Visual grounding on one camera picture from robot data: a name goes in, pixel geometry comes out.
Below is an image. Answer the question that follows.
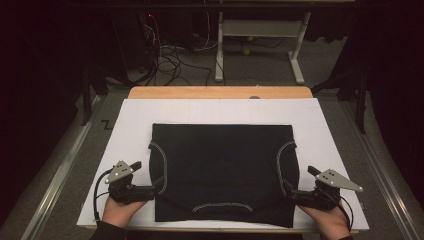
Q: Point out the aluminium rail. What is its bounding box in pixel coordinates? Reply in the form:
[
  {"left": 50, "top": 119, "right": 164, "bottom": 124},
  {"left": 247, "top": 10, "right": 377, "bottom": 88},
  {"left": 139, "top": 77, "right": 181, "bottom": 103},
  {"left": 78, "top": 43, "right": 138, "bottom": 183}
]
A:
[
  {"left": 339, "top": 99, "right": 422, "bottom": 240},
  {"left": 19, "top": 94, "right": 105, "bottom": 240}
]

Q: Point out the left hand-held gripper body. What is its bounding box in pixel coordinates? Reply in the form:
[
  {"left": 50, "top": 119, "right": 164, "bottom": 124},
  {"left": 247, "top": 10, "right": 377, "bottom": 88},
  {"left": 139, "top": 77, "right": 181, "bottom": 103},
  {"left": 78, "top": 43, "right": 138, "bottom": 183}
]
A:
[{"left": 104, "top": 160, "right": 156, "bottom": 205}]

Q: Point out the black knit vest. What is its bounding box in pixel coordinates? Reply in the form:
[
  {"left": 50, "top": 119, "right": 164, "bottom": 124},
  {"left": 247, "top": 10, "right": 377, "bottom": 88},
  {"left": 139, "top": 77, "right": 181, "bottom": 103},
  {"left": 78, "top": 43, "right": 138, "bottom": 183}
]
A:
[{"left": 147, "top": 122, "right": 301, "bottom": 229}]

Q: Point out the white desk frame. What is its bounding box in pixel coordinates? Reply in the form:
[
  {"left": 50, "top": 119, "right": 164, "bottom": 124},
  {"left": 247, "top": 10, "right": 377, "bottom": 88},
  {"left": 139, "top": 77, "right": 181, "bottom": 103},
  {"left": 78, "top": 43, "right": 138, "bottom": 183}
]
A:
[{"left": 214, "top": 11, "right": 313, "bottom": 85}]

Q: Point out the black computer tower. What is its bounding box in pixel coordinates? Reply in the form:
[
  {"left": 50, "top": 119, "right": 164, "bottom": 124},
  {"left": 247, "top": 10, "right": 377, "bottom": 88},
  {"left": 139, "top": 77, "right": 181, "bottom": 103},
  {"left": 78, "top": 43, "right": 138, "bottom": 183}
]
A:
[{"left": 112, "top": 12, "right": 158, "bottom": 74}]

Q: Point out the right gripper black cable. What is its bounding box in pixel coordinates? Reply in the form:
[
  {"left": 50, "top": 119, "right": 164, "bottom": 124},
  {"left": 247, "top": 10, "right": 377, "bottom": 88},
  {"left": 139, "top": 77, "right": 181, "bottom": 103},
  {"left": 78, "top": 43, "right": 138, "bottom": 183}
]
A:
[{"left": 316, "top": 188, "right": 355, "bottom": 231}]

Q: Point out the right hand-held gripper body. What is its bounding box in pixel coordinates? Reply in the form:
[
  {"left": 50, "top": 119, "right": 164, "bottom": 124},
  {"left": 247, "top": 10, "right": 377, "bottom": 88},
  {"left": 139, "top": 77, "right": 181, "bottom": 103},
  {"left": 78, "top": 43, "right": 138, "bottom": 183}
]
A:
[{"left": 291, "top": 168, "right": 365, "bottom": 212}]

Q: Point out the person's right hand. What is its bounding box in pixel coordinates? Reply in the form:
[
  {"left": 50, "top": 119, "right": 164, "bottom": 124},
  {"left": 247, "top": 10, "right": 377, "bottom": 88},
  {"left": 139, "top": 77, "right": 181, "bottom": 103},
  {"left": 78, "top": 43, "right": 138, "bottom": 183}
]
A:
[{"left": 297, "top": 202, "right": 352, "bottom": 240}]

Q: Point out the black stand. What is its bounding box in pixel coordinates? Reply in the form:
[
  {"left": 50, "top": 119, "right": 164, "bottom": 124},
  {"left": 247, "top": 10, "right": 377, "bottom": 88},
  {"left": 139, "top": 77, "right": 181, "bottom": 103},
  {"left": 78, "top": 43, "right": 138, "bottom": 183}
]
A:
[
  {"left": 79, "top": 62, "right": 110, "bottom": 127},
  {"left": 311, "top": 62, "right": 372, "bottom": 135}
]

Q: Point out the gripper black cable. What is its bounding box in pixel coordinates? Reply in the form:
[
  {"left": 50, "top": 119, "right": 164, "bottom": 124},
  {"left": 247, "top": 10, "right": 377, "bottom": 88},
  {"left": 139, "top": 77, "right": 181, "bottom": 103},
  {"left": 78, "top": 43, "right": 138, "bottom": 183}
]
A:
[
  {"left": 92, "top": 168, "right": 115, "bottom": 223},
  {"left": 316, "top": 188, "right": 355, "bottom": 231}
]

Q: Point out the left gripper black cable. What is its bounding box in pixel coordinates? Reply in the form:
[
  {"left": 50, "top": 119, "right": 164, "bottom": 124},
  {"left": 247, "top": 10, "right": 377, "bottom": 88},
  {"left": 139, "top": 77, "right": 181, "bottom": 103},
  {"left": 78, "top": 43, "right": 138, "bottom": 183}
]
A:
[{"left": 92, "top": 168, "right": 115, "bottom": 223}]

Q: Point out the tangle of black cables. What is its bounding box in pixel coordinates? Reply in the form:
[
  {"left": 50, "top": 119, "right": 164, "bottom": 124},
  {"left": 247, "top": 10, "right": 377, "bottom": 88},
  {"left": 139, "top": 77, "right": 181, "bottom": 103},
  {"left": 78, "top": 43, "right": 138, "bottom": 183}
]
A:
[{"left": 142, "top": 12, "right": 215, "bottom": 87}]

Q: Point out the wooden table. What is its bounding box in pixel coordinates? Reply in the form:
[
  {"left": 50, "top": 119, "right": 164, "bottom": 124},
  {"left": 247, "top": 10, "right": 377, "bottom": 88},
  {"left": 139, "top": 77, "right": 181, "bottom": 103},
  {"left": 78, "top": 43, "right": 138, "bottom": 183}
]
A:
[{"left": 127, "top": 85, "right": 314, "bottom": 100}]

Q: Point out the person's left hand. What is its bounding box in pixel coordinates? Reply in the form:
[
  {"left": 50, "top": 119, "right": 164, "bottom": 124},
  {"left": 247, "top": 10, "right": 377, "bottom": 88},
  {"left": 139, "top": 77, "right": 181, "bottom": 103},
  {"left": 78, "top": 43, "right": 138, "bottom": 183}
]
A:
[{"left": 101, "top": 195, "right": 148, "bottom": 229}]

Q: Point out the white paper work mat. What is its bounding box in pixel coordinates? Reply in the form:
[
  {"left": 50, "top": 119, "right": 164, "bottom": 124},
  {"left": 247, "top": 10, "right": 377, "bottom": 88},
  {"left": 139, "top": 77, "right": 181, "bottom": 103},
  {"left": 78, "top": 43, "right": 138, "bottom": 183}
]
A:
[{"left": 76, "top": 97, "right": 370, "bottom": 231}]

